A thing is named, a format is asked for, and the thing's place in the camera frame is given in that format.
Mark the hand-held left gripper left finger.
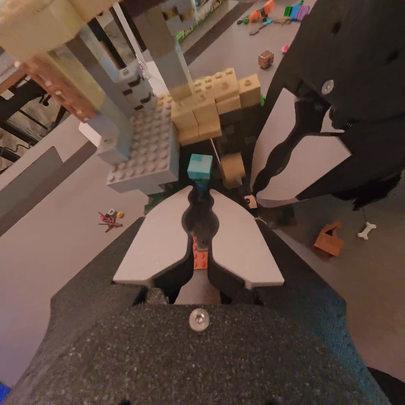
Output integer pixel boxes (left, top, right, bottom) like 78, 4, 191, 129
112, 186, 195, 304

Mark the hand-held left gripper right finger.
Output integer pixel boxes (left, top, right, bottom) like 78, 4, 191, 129
208, 189, 285, 304

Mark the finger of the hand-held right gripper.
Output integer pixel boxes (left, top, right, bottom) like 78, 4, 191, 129
256, 109, 353, 208
249, 87, 302, 197

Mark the brown toy chest piece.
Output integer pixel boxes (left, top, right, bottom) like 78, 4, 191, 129
313, 221, 345, 257

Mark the toy brick tower model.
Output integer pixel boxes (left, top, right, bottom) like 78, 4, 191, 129
0, 0, 298, 228

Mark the grey desk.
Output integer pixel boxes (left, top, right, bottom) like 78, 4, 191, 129
0, 0, 405, 390

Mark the orange toy brick plate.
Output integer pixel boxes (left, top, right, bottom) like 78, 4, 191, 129
192, 236, 210, 270

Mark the small dark red toy piece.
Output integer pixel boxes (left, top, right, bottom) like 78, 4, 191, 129
97, 209, 125, 234

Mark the white toy bone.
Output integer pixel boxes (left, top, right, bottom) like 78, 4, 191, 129
357, 222, 378, 241

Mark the orange toy figure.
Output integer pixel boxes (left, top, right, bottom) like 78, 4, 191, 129
237, 0, 276, 26

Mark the green toy box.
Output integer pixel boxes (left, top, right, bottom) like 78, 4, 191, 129
175, 0, 229, 44

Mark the white stand base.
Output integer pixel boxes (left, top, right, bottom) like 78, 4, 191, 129
78, 120, 105, 149

